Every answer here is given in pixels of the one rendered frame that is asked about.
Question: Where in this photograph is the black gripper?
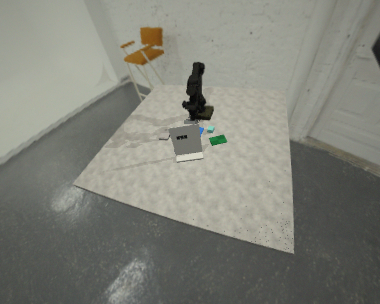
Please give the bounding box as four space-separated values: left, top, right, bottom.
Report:
185 97 201 121

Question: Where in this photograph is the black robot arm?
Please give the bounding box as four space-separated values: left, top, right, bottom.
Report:
182 62 206 112

